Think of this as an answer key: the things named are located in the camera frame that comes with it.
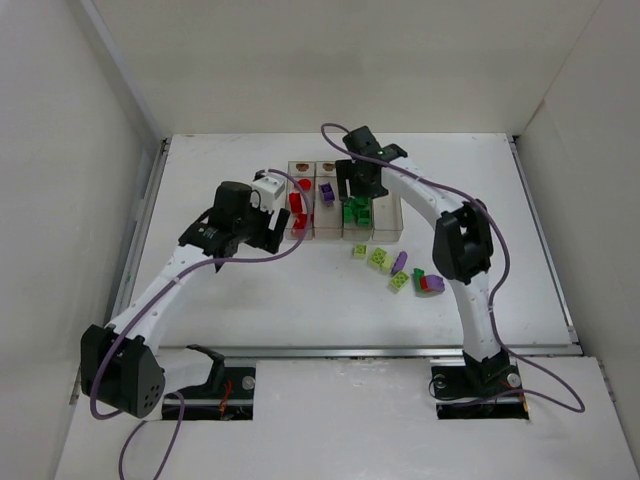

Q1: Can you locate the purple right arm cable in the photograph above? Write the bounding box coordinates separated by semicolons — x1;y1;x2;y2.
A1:
319;122;586;414

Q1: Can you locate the purple slanted lego piece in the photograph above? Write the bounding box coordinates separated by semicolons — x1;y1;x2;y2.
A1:
391;251;408;275

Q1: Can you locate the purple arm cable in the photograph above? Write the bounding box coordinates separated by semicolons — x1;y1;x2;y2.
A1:
319;122;586;414
88;168;315;479

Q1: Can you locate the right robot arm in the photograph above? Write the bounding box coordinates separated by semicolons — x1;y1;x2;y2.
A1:
336;126;510;389

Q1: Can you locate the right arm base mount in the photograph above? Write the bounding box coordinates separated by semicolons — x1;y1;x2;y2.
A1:
429;361;529;420

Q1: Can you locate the red large lego brick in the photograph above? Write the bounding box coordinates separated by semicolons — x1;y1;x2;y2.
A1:
291;213;313;238

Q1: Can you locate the aluminium table edge rail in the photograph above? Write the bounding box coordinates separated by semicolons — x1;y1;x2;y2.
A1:
67;134;171;406

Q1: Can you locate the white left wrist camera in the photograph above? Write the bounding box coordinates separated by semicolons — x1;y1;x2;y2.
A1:
250;171;285;213

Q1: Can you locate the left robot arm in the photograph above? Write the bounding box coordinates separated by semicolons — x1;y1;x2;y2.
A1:
80;169;290;420

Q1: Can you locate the red arch lego brick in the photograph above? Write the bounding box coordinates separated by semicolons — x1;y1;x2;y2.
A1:
298;178;312;192

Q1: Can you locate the green square lego plate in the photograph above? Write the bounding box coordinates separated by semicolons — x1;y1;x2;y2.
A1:
342;204;355;225

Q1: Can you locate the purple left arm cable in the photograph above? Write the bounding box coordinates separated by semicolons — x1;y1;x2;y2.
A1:
88;168;315;479

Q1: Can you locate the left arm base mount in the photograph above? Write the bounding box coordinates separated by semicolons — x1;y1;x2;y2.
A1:
158;345;256;421

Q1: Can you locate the green small lego brick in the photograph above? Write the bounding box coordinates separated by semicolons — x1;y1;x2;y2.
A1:
355;206;372;226

